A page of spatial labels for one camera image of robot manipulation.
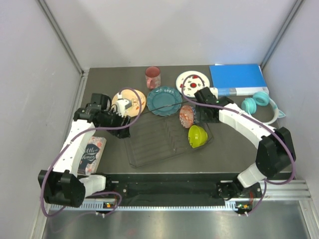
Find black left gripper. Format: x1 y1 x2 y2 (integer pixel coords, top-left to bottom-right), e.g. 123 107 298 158
99 108 131 139

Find red blue patterned bowl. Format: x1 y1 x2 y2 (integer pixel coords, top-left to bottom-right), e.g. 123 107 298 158
179 105 196 128

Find lime green bowl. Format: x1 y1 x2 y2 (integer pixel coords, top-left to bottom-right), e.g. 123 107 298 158
188 125 208 148

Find white watermelon plate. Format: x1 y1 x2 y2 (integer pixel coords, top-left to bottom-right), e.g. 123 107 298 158
175 71 210 98

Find black wire dish rack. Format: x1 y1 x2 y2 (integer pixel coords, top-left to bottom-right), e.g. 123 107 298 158
124 113 214 168

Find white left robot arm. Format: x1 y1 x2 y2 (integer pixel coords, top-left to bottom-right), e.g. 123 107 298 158
38 93 132 208

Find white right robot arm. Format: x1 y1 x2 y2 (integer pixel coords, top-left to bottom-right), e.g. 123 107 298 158
194 87 296 197

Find beige floral plate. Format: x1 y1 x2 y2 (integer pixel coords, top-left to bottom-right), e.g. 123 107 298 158
121 89 147 117

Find blue clip file folder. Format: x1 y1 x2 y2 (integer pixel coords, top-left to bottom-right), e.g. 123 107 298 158
209 64 269 97

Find teal cat-ear headphones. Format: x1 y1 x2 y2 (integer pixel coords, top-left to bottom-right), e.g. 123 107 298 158
241 92 286 125

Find teal scalloped plate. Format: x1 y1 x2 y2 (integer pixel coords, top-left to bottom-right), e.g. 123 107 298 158
147 86 183 117

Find Little Women book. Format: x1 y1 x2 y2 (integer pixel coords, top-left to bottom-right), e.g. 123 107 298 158
78 136 107 175

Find pink mug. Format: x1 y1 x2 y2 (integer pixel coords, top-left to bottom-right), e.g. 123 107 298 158
145 66 161 89

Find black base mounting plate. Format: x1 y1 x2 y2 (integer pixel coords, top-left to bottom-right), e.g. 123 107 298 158
101 172 262 200

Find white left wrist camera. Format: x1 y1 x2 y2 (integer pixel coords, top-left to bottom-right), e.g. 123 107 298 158
115 93 133 117

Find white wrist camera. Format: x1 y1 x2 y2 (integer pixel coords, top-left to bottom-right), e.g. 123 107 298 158
209 88 218 98
115 93 133 117

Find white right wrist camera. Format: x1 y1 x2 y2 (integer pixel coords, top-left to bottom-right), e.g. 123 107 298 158
209 88 218 98

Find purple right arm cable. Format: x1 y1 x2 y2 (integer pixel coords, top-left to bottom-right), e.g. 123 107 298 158
182 74 297 216

